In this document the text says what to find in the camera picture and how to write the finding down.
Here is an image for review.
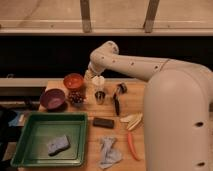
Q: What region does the light blue cloth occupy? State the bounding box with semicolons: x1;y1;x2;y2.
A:
99;136;122;169

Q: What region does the green plastic tray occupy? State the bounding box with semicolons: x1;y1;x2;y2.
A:
11;112;88;167

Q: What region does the left metal window post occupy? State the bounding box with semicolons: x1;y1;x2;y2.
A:
80;0;92;33

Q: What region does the right metal window post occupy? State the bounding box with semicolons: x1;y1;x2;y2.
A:
143;0;160;33

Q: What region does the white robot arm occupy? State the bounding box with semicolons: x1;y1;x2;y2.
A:
88;41;213;171

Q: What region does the orange carrot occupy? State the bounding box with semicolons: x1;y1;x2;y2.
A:
127;132;140;161

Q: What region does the purple bowl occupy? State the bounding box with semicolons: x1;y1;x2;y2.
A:
40;88;65;110

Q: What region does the white soap dispenser bottle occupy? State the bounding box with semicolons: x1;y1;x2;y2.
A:
92;76;105;91

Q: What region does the orange bowl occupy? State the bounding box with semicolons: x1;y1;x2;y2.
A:
63;73;84;90

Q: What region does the black handled peeler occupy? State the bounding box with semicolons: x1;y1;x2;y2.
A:
113;83;127;116

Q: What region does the black rectangular block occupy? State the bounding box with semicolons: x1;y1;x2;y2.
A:
93;117;114;129

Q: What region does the small metal cup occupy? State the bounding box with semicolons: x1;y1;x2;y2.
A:
95;91;106;105

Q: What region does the black bag at left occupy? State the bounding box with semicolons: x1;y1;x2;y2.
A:
0;105;21;171

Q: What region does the metal window post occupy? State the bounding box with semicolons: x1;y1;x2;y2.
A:
143;0;160;33
80;0;92;33

